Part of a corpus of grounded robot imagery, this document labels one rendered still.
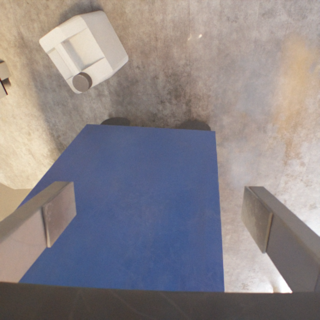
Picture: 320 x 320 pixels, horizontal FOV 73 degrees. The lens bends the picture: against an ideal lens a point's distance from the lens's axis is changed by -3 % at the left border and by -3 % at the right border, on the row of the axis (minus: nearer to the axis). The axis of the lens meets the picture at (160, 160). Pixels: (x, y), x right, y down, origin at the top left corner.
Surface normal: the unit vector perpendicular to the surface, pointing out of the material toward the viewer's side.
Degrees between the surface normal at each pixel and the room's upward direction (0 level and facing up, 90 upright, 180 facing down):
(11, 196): 0
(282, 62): 0
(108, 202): 90
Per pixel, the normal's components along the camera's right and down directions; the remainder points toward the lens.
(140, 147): -0.03, -0.79
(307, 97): -0.16, 0.61
